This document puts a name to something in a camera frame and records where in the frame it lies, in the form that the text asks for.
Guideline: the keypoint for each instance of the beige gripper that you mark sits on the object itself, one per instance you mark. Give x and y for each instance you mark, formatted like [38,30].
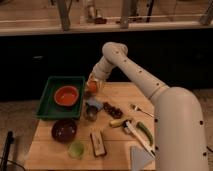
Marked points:
[94,80]

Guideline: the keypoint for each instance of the red orange apple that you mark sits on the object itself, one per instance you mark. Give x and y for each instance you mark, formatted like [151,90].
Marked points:
[92,86]

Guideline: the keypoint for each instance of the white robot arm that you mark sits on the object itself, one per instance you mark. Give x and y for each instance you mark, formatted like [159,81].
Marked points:
[180,141]

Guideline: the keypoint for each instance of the metal cup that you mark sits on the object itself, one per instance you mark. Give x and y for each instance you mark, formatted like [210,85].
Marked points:
[91,113]

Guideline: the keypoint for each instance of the small green cup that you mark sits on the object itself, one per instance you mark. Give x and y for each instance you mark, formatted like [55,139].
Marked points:
[76,149]

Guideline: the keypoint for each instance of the blue cloth piece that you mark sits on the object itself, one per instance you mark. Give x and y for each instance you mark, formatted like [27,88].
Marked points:
[95,103]

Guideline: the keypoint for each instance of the orange bowl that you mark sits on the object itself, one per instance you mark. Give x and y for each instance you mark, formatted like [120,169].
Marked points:
[66,96]

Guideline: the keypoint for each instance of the green plastic tray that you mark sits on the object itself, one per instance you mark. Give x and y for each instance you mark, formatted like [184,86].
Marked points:
[49,110]

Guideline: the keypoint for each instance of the dark grape bunch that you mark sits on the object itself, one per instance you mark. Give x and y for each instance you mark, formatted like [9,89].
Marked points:
[116,113]

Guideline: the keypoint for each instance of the yellow banana piece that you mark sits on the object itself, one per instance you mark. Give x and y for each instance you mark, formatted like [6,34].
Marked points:
[116,123]

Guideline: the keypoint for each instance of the dark red bowl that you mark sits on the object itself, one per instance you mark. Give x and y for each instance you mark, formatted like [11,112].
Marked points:
[64,130]

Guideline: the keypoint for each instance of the green chili pepper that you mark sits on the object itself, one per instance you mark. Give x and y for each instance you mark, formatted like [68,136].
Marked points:
[146,131]

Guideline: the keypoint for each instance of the grey folded napkin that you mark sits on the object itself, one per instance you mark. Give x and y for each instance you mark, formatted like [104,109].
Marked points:
[140,158]

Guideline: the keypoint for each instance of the black stand pole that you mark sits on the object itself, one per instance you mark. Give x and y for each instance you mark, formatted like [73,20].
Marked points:
[6,150]

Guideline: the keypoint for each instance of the white handled knife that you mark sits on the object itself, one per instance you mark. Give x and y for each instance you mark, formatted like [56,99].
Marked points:
[128,127]

